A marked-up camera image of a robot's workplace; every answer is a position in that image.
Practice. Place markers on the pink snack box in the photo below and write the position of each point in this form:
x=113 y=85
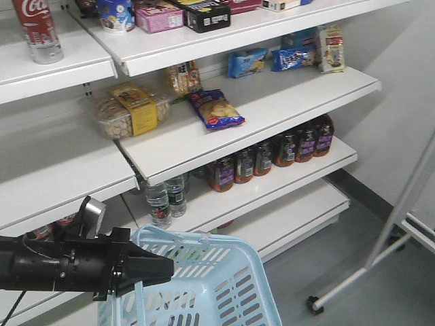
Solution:
x=157 y=16

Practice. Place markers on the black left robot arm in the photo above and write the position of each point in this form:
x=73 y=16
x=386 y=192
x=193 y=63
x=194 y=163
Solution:
x=33 y=265

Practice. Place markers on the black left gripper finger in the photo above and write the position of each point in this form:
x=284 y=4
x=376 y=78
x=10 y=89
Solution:
x=137 y=265

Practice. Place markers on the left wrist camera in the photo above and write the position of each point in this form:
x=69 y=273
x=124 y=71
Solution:
x=88 y=220

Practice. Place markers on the water bottle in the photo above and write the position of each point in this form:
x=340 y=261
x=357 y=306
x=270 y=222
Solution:
x=158 y=200

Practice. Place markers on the cookie box yellow label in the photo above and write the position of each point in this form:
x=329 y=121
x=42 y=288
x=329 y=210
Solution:
x=129 y=110

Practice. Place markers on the blue cracker bag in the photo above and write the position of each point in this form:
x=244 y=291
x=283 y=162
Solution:
x=214 y=110

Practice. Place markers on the black snack box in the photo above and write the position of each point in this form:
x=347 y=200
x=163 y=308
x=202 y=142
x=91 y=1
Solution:
x=204 y=16

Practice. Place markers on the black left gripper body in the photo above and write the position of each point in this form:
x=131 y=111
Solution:
x=99 y=265

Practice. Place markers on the light blue plastic basket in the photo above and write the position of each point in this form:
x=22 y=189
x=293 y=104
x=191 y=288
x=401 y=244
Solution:
x=218 y=280

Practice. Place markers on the red coca cola can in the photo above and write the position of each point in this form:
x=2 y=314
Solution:
x=37 y=24

